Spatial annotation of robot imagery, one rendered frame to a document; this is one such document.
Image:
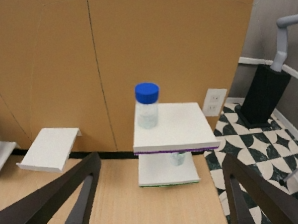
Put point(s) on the clear glass bottle with blue cap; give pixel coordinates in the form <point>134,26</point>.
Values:
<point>146,107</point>

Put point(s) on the tan wooden wall panel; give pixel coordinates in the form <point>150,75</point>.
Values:
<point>75,64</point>

